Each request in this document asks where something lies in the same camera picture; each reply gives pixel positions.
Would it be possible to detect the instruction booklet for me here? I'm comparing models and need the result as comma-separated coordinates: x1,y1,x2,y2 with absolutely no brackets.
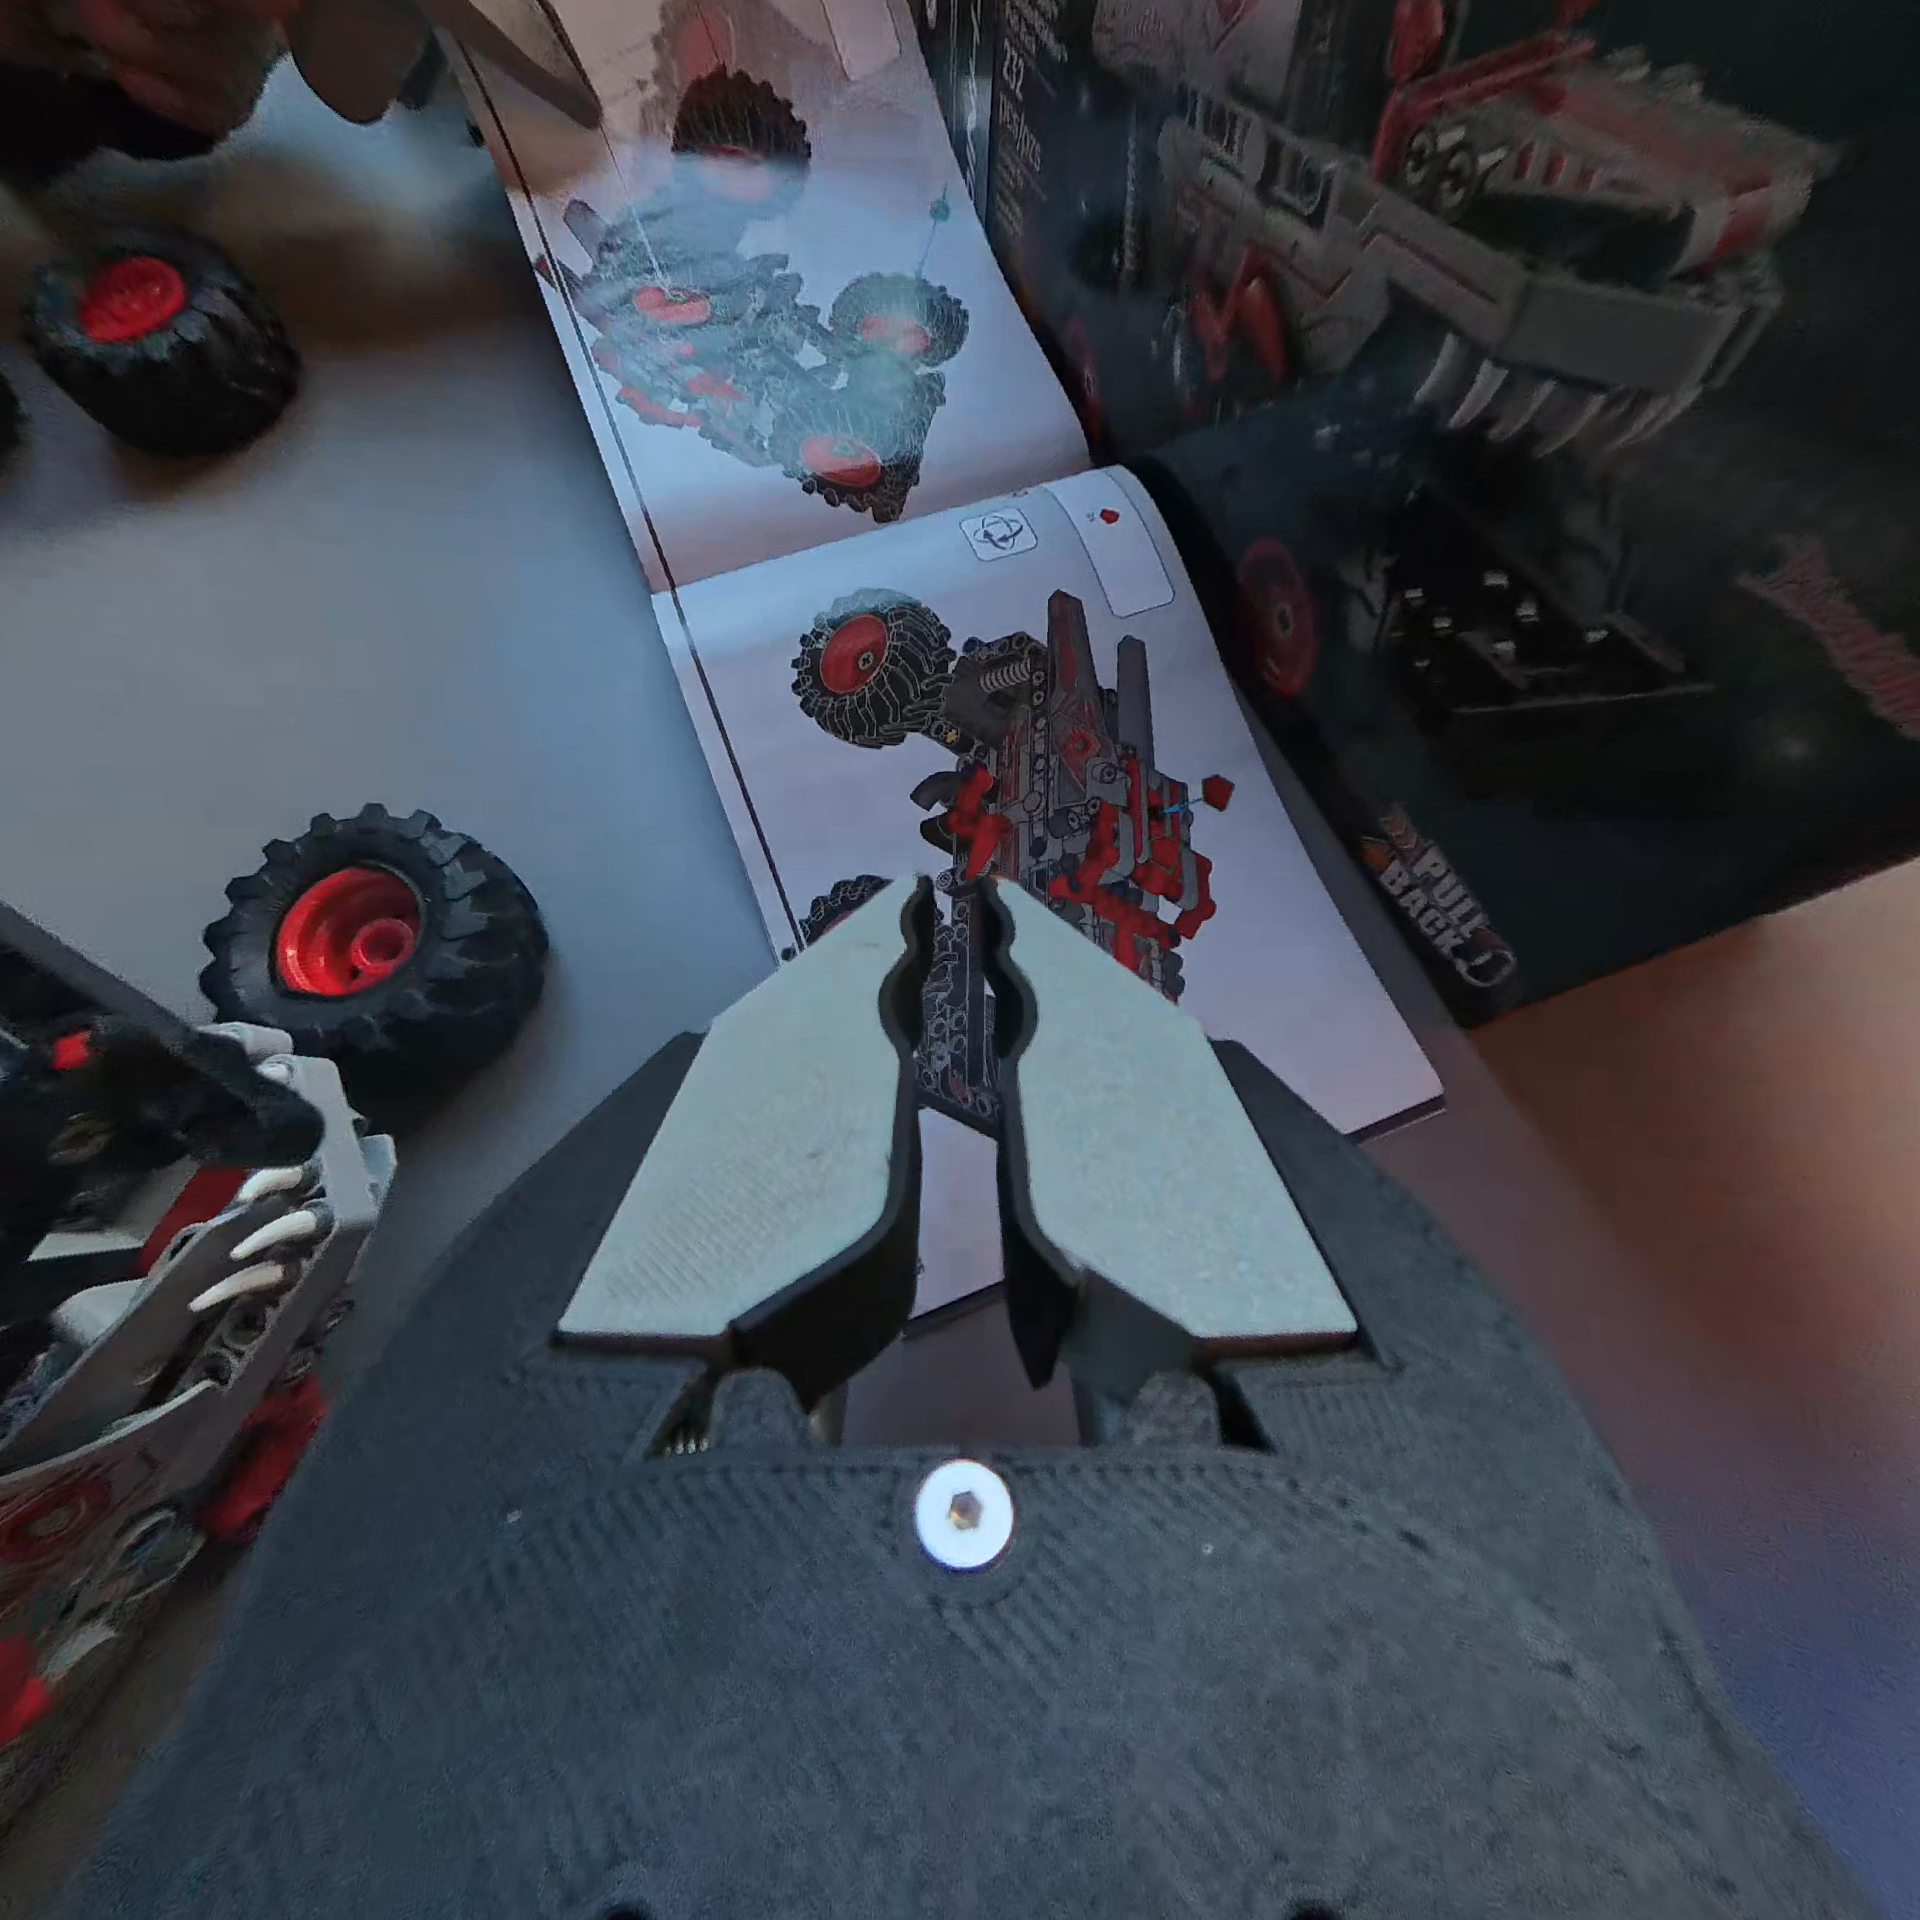
502,0,1450,1327

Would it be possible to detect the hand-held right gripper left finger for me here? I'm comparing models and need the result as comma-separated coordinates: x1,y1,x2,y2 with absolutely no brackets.
555,873,943,1407

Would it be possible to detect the black toy set box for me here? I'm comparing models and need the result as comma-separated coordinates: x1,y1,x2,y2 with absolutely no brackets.
908,0,1920,1029

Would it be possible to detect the toy truck model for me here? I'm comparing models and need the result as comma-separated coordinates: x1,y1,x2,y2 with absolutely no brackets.
0,901,400,1788

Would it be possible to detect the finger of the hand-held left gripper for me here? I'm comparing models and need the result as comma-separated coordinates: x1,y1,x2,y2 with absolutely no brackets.
432,0,605,136
295,0,442,125

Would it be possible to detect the black toy wheel red rim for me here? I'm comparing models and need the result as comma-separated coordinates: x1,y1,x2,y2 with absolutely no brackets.
199,804,550,1096
23,229,301,460

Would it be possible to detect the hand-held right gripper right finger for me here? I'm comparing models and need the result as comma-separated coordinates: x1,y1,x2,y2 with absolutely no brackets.
975,879,1362,1395

